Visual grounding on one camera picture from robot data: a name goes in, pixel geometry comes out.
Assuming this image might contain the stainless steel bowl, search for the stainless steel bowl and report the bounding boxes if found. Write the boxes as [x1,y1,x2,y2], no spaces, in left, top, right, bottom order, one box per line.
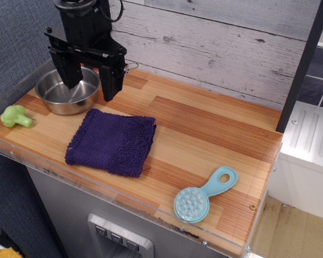
[35,67,100,115]

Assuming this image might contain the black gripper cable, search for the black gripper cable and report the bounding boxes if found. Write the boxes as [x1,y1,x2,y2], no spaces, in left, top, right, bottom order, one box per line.
[95,0,124,23]

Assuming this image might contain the metal wire hook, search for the metal wire hook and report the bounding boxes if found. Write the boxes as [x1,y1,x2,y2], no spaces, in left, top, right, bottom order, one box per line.
[124,62,139,75]

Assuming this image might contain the light blue scrub brush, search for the light blue scrub brush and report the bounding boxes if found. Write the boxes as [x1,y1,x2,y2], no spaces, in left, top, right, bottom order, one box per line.
[173,167,238,223]

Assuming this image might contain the green toy broccoli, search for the green toy broccoli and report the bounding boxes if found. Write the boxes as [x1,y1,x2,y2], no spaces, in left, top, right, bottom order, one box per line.
[0,105,33,128]

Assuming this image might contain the white ridged appliance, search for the white ridged appliance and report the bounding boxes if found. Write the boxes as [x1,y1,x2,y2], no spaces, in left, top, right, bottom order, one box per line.
[268,102,323,218]

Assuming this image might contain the yellow object at corner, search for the yellow object at corner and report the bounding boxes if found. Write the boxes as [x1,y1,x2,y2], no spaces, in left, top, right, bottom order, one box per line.
[0,248,22,258]

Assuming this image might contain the black vertical post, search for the black vertical post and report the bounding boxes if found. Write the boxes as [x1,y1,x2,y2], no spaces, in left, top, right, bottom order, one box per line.
[276,0,323,133]

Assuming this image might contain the purple terry cloth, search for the purple terry cloth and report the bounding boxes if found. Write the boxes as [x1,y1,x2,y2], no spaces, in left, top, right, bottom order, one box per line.
[65,108,157,177]

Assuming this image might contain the silver dispenser button panel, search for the silver dispenser button panel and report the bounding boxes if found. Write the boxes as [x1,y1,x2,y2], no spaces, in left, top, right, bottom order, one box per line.
[87,213,155,257]

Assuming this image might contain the grey toy fridge cabinet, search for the grey toy fridge cabinet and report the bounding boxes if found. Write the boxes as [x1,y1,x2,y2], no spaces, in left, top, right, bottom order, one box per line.
[27,168,224,257]

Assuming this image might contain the clear acrylic table edge guard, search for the clear acrylic table edge guard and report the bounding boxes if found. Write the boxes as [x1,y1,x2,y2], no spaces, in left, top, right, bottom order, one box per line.
[0,132,278,257]

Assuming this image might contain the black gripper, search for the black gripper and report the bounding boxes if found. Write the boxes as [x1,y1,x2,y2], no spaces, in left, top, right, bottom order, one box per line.
[45,1,127,102]

